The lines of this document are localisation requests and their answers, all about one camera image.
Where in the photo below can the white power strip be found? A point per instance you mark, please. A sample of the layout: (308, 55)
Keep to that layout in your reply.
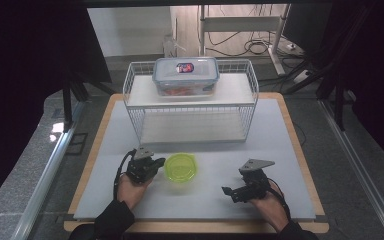
(302, 76)

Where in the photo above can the clear lidded food container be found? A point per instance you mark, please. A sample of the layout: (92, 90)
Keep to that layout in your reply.
(185, 75)

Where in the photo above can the black metal stand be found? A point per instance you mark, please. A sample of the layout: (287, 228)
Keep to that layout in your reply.
(339, 100)
(67, 100)

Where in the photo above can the aluminium floor rail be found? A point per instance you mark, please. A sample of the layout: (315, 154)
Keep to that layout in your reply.
(46, 173)
(360, 166)

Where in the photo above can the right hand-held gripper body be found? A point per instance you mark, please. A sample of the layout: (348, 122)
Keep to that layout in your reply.
(255, 183)

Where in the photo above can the white metal desk frame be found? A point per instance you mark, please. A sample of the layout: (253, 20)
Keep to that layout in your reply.
(240, 24)

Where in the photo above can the green plastic bowl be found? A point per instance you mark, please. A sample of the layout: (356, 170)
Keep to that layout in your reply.
(180, 167)

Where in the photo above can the white table mat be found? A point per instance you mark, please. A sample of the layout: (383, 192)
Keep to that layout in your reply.
(213, 203)

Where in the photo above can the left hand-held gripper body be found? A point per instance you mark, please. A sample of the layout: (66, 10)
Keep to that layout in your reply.
(141, 166)

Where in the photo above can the person's right hand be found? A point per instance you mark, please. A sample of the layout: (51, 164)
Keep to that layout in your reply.
(270, 208)

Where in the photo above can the clear plastic bottle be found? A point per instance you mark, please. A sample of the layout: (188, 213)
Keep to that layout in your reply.
(170, 46)

